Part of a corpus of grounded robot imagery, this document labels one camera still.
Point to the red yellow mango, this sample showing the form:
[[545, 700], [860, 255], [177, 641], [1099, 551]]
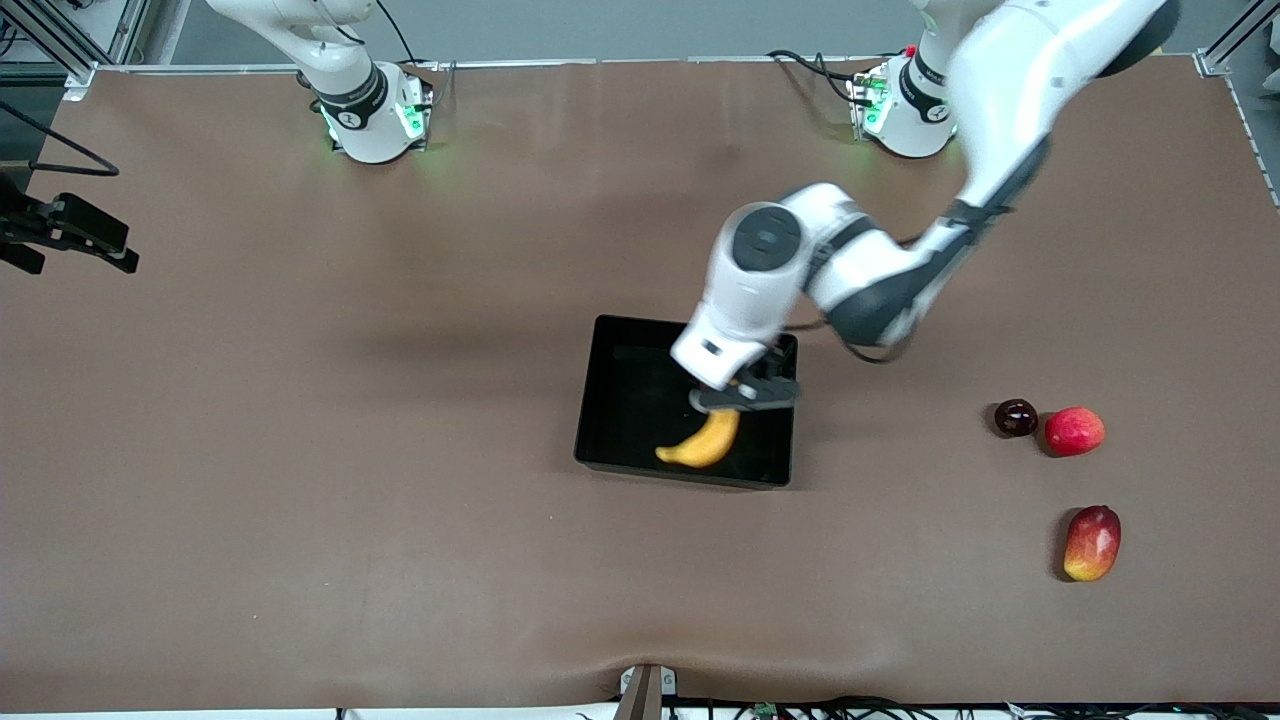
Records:
[[1092, 543]]

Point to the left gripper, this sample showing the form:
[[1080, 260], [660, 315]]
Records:
[[773, 363]]

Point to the yellow banana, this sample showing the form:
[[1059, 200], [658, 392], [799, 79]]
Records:
[[705, 445]]

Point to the red apple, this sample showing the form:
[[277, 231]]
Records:
[[1075, 431]]

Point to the aluminium frame profile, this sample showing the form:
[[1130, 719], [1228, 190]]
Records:
[[1235, 45], [60, 45]]

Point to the brown table cloth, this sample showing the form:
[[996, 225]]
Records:
[[300, 400]]

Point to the dark purple plum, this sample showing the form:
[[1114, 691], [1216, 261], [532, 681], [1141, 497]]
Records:
[[1016, 418]]

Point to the silver table edge rail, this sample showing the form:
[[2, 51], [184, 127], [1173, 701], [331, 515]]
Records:
[[650, 61]]

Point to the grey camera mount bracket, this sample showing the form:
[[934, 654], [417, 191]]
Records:
[[645, 690]]

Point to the black plastic box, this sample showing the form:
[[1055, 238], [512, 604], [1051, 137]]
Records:
[[630, 400]]

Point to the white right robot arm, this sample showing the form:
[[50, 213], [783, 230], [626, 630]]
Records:
[[365, 110]]

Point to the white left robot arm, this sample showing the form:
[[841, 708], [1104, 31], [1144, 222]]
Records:
[[1010, 70]]

